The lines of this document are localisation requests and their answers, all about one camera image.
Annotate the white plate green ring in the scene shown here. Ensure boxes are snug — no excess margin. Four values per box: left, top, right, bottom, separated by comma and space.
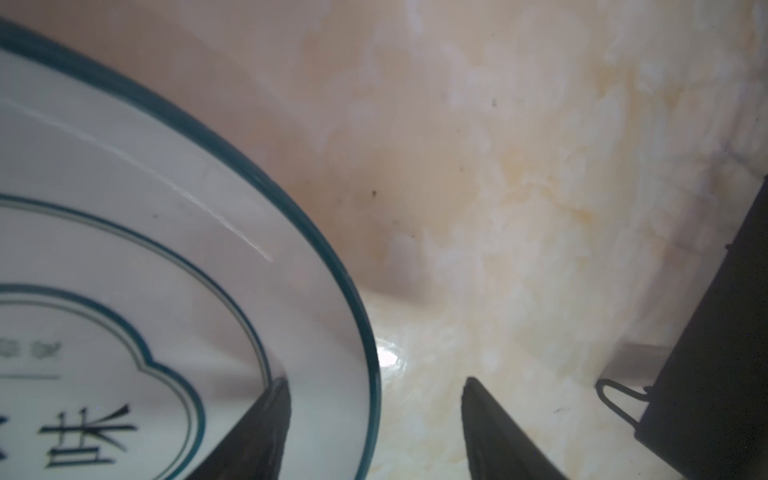
0, 17, 383, 480

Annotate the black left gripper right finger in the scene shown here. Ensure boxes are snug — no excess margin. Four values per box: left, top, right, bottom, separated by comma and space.
461, 377, 565, 480

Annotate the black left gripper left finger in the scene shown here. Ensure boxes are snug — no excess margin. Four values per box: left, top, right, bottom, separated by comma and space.
187, 378, 291, 480

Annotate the black two-tier dish rack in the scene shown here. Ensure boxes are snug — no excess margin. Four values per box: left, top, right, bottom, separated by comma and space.
595, 188, 767, 479

